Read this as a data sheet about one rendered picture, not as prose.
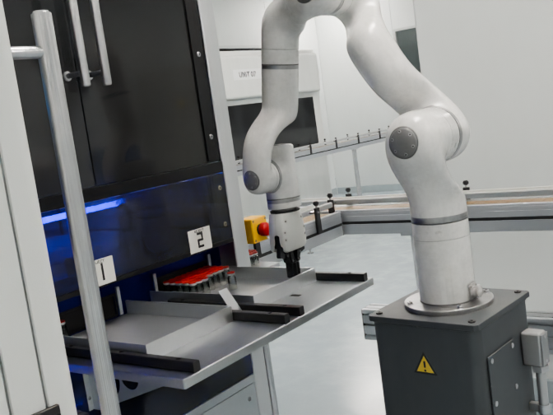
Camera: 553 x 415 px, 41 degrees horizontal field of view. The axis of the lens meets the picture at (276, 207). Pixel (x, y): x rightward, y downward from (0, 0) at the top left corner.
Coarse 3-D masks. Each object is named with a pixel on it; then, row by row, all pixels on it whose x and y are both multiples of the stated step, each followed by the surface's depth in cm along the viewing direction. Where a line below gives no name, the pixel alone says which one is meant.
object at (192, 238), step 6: (198, 228) 192; (204, 228) 193; (192, 234) 189; (204, 234) 193; (210, 234) 195; (192, 240) 189; (204, 240) 193; (210, 240) 195; (192, 246) 189; (204, 246) 193; (210, 246) 195; (192, 252) 189
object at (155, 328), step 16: (128, 304) 181; (144, 304) 177; (160, 304) 174; (176, 304) 171; (192, 304) 168; (112, 320) 176; (128, 320) 174; (144, 320) 172; (160, 320) 170; (176, 320) 168; (192, 320) 166; (208, 320) 155; (224, 320) 159; (64, 336) 155; (80, 336) 166; (112, 336) 162; (128, 336) 160; (144, 336) 159; (160, 336) 157; (176, 336) 147; (192, 336) 151; (144, 352) 141; (160, 352) 144
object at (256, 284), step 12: (240, 276) 203; (252, 276) 200; (264, 276) 198; (276, 276) 195; (300, 276) 183; (312, 276) 187; (216, 288) 195; (228, 288) 193; (240, 288) 191; (252, 288) 189; (264, 288) 187; (276, 288) 175; (288, 288) 179; (156, 300) 187; (204, 300) 177; (216, 300) 174; (240, 300) 170; (252, 300) 168; (264, 300) 171
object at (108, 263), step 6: (102, 258) 166; (108, 258) 167; (96, 264) 164; (108, 264) 167; (96, 270) 164; (108, 270) 167; (102, 276) 165; (108, 276) 167; (114, 276) 168; (102, 282) 165; (108, 282) 167
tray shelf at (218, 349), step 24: (312, 288) 181; (336, 288) 178; (360, 288) 179; (312, 312) 162; (216, 336) 152; (240, 336) 150; (264, 336) 148; (72, 360) 149; (216, 360) 137; (168, 384) 131; (192, 384) 130
